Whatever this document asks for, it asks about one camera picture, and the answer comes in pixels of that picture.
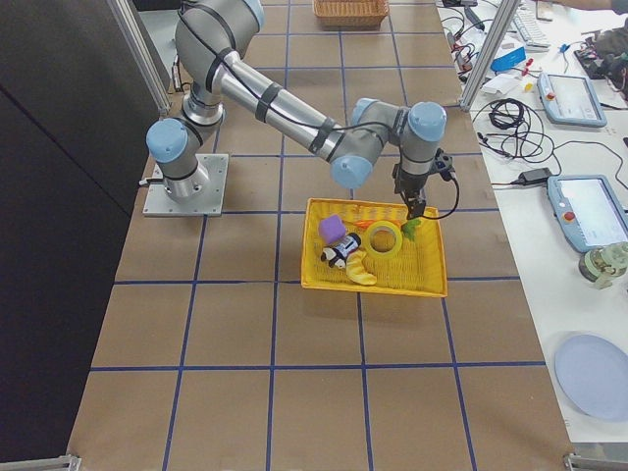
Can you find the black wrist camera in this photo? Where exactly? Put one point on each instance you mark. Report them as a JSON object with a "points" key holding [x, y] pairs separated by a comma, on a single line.
{"points": [[444, 165]]}

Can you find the yellow tape roll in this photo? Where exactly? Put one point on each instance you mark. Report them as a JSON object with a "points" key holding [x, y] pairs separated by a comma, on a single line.
{"points": [[382, 240]]}

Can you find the near blue teach pendant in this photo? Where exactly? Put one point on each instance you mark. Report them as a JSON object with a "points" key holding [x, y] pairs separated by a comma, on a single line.
{"points": [[587, 210]]}

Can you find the glass jar with lid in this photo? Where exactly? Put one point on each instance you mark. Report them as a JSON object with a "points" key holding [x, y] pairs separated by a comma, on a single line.
{"points": [[602, 265]]}

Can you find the light blue plate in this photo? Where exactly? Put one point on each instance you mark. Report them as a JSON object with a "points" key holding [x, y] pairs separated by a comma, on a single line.
{"points": [[592, 372]]}

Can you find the toy croissant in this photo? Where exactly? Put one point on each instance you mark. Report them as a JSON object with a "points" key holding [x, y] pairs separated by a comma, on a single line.
{"points": [[356, 271]]}

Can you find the black power adapter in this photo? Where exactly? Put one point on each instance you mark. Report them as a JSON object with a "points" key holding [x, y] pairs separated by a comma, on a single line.
{"points": [[533, 177]]}

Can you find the yellow plastic basket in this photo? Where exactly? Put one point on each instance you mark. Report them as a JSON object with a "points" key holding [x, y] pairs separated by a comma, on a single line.
{"points": [[404, 258]]}

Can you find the white keyboard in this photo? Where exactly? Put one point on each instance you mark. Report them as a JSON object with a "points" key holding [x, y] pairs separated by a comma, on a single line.
{"points": [[526, 26]]}

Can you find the far blue teach pendant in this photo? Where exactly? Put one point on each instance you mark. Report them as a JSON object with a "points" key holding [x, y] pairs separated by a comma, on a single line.
{"points": [[570, 100]]}

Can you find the purple foam cube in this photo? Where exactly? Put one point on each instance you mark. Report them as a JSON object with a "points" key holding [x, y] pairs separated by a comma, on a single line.
{"points": [[331, 229]]}

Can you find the black white plush toy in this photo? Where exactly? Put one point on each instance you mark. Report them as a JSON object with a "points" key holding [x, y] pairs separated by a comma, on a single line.
{"points": [[335, 258]]}

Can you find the small dark labelled jar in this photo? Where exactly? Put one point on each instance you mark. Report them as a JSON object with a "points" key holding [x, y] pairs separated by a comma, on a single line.
{"points": [[348, 244]]}

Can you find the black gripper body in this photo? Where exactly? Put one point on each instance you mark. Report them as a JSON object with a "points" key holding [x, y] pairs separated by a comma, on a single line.
{"points": [[408, 185]]}

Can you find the aluminium frame post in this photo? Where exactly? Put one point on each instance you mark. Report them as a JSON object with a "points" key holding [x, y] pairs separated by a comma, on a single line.
{"points": [[500, 24]]}

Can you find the brown wicker basket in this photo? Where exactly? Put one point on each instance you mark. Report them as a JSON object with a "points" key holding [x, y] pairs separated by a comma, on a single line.
{"points": [[351, 13]]}

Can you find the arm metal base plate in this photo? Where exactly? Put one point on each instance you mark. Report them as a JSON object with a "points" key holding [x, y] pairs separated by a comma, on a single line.
{"points": [[201, 194]]}

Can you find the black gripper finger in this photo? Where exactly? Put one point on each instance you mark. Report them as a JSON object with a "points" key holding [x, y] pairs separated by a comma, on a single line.
{"points": [[420, 204], [411, 202]]}

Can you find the orange toy carrot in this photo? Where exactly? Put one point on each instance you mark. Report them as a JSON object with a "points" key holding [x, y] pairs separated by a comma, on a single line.
{"points": [[364, 224]]}

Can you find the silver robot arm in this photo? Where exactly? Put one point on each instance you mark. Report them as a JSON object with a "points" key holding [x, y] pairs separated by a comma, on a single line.
{"points": [[211, 39]]}

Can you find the blue and white box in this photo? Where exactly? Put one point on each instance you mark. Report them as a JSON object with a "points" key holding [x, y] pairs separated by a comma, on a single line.
{"points": [[508, 58]]}

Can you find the blue teach pendant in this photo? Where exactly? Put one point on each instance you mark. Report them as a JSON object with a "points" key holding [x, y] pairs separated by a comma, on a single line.
{"points": [[587, 210], [570, 100]]}

